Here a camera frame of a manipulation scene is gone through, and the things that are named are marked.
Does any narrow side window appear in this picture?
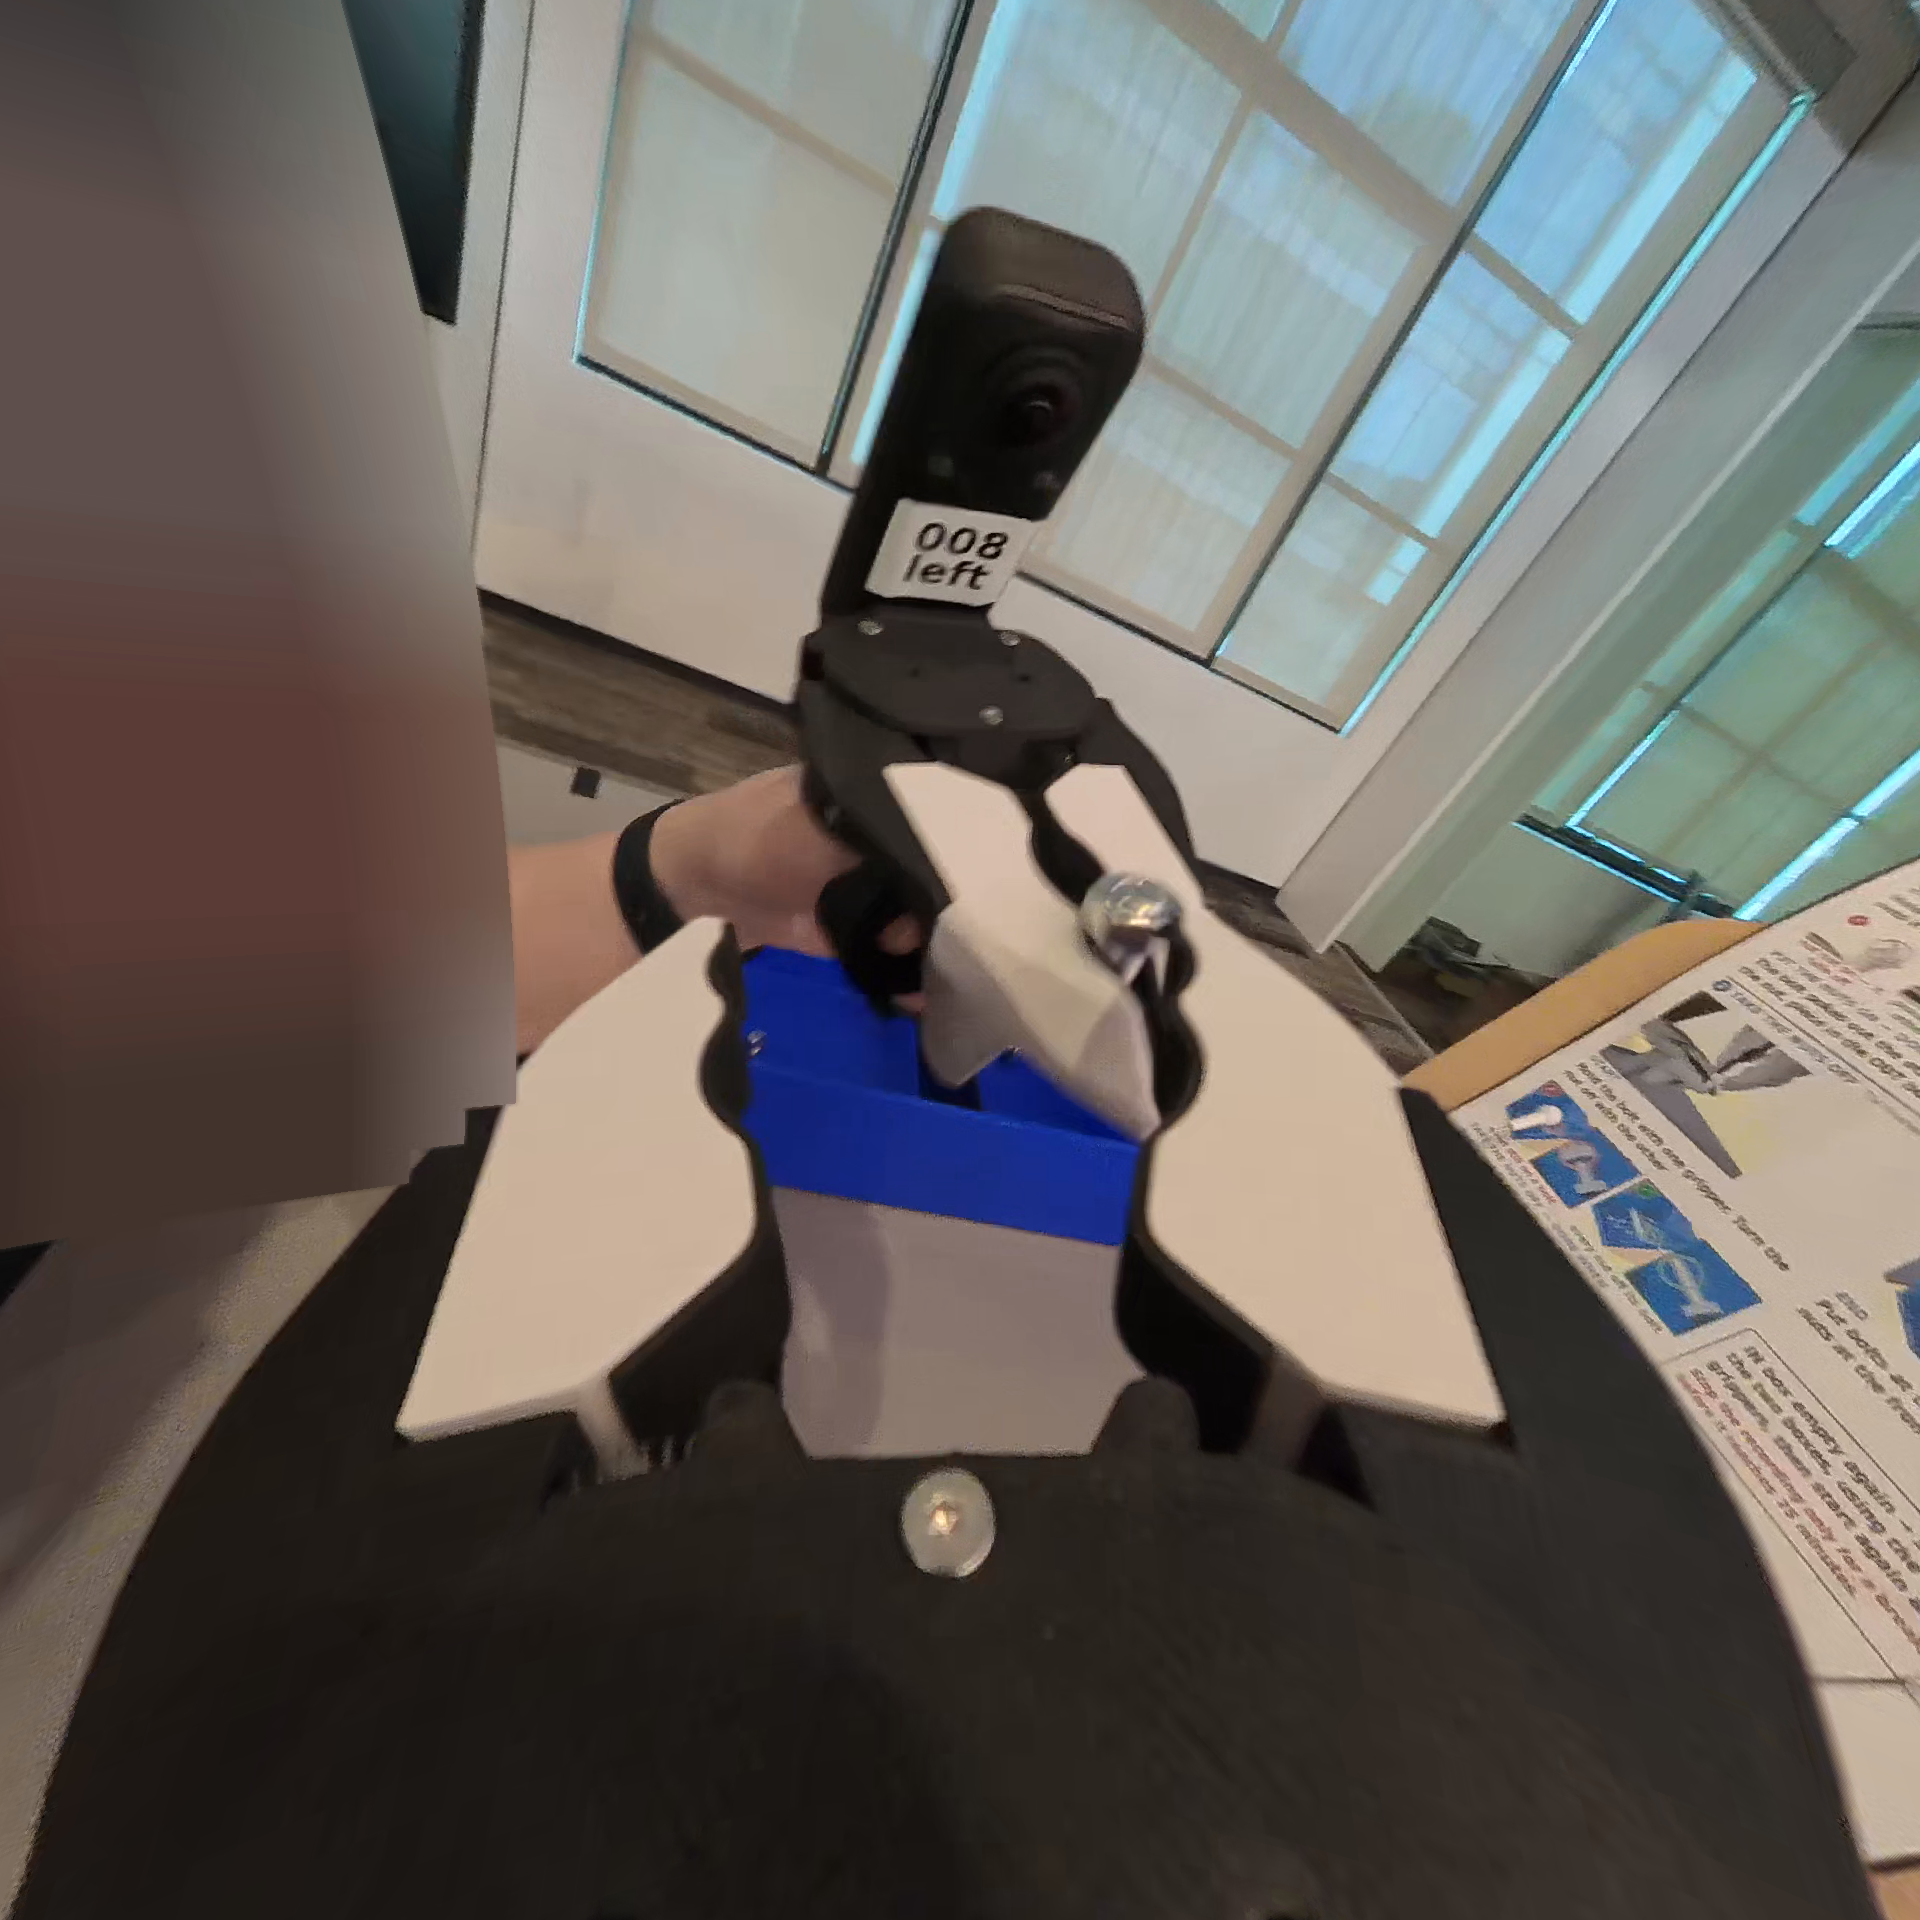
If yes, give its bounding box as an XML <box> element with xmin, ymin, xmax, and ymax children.
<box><xmin>1515</xmin><ymin>435</ymin><xmax>1920</xmax><ymax>925</ymax></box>

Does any blue plastic bin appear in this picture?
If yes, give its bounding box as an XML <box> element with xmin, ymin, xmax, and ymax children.
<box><xmin>744</xmin><ymin>946</ymin><xmax>1142</xmax><ymax>1244</ymax></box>

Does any silver hex bolt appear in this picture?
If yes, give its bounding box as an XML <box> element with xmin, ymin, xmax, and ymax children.
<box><xmin>1081</xmin><ymin>875</ymin><xmax>1185</xmax><ymax>993</ymax></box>

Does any dark floor clutter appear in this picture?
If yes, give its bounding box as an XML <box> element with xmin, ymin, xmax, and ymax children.
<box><xmin>1418</xmin><ymin>916</ymin><xmax>1555</xmax><ymax>993</ymax></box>

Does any printed paper sheet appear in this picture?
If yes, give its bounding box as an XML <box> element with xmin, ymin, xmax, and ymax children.
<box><xmin>1447</xmin><ymin>885</ymin><xmax>1920</xmax><ymax>1682</ymax></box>

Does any black wrist band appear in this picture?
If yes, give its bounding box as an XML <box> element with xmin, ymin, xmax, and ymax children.
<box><xmin>613</xmin><ymin>803</ymin><xmax>693</xmax><ymax>955</ymax></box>

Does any large black wall screen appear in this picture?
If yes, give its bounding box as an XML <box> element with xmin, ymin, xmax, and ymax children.
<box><xmin>345</xmin><ymin>0</ymin><xmax>491</xmax><ymax>325</ymax></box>

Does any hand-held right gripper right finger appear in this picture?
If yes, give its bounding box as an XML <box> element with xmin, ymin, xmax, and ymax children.
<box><xmin>1117</xmin><ymin>912</ymin><xmax>1508</xmax><ymax>1458</ymax></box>

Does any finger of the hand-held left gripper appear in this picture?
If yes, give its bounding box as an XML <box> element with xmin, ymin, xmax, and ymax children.
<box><xmin>1043</xmin><ymin>763</ymin><xmax>1207</xmax><ymax>918</ymax></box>
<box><xmin>884</xmin><ymin>760</ymin><xmax>1165</xmax><ymax>1138</ymax></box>

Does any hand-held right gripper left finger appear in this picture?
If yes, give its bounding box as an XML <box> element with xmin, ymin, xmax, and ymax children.
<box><xmin>396</xmin><ymin>919</ymin><xmax>790</xmax><ymax>1451</ymax></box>

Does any person's left hand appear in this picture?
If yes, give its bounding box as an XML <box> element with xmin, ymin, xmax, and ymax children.
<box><xmin>661</xmin><ymin>765</ymin><xmax>930</xmax><ymax>962</ymax></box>

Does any large window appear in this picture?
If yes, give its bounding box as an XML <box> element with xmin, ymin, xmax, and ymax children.
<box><xmin>579</xmin><ymin>0</ymin><xmax>1826</xmax><ymax>738</ymax></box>

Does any wooden document stand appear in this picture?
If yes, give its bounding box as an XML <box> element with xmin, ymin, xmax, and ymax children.
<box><xmin>1402</xmin><ymin>885</ymin><xmax>1920</xmax><ymax>1689</ymax></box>

